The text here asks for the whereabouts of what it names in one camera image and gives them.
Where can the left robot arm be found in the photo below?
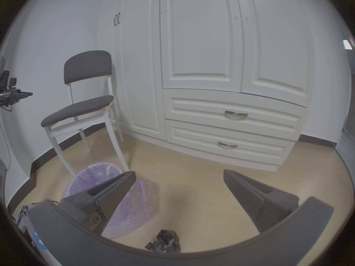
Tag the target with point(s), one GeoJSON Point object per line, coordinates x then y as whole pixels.
{"type": "Point", "coordinates": [4, 79]}

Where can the white trash bin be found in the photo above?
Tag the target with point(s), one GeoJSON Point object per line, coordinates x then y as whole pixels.
{"type": "Point", "coordinates": [133, 204]}

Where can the white wardrobe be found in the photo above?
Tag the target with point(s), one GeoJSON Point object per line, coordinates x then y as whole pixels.
{"type": "Point", "coordinates": [208, 51]}

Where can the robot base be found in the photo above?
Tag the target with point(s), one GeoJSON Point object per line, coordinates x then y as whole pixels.
{"type": "Point", "coordinates": [38, 240]}

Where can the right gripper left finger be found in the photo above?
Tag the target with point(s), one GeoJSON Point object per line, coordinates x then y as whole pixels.
{"type": "Point", "coordinates": [111, 198]}

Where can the grey and white chair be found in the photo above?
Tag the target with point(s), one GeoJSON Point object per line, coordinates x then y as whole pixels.
{"type": "Point", "coordinates": [83, 68]}

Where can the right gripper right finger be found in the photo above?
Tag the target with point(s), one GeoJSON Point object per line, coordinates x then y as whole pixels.
{"type": "Point", "coordinates": [249, 198]}

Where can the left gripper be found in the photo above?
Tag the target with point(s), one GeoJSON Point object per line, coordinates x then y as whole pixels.
{"type": "Point", "coordinates": [9, 97]}

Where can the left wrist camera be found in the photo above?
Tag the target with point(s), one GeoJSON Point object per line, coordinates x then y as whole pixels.
{"type": "Point", "coordinates": [12, 83]}

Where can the purple plastic bag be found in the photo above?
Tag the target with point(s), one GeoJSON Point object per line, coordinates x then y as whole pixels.
{"type": "Point", "coordinates": [91, 173]}

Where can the black plastic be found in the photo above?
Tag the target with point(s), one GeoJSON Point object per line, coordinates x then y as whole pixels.
{"type": "Point", "coordinates": [166, 240]}

